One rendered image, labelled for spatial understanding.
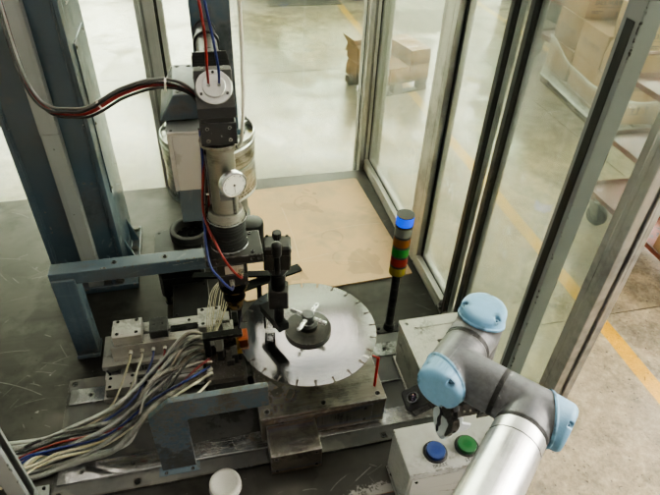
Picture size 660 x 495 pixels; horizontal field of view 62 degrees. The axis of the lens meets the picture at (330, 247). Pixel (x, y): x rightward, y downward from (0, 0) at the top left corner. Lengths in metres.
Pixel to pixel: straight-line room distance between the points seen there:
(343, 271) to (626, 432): 1.40
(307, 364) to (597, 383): 1.73
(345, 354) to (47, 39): 0.99
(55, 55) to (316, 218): 1.00
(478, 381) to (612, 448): 1.75
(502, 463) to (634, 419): 1.96
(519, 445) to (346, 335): 0.64
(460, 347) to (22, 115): 1.18
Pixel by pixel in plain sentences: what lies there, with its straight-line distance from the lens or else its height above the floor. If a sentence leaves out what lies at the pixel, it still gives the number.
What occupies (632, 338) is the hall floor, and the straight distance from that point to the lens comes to 3.03.
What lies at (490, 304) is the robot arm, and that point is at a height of 1.33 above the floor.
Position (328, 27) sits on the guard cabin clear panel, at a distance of 2.10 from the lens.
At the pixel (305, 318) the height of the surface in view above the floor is 1.00.
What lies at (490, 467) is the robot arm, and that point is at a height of 1.31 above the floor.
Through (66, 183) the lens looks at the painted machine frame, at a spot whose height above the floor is 1.14.
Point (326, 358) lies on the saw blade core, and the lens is 1.28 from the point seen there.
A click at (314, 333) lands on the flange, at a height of 0.96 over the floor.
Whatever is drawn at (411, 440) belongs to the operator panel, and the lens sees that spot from 1.25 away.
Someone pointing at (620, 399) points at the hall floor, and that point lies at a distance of 2.74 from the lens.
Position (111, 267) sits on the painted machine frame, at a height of 1.04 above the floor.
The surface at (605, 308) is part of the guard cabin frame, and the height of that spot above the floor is 1.26.
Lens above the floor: 1.94
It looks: 39 degrees down
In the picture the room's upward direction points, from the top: 3 degrees clockwise
